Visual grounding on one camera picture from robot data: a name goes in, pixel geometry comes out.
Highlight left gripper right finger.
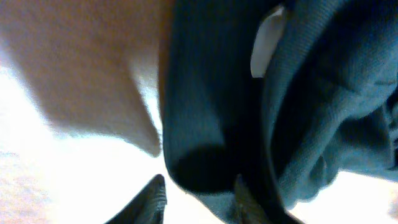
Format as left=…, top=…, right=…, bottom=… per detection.
left=234, top=175, right=303, bottom=224

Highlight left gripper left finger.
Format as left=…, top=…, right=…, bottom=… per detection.
left=106, top=174, right=167, bottom=224

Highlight black polo shirt white logo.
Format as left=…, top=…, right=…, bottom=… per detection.
left=163, top=0, right=397, bottom=223

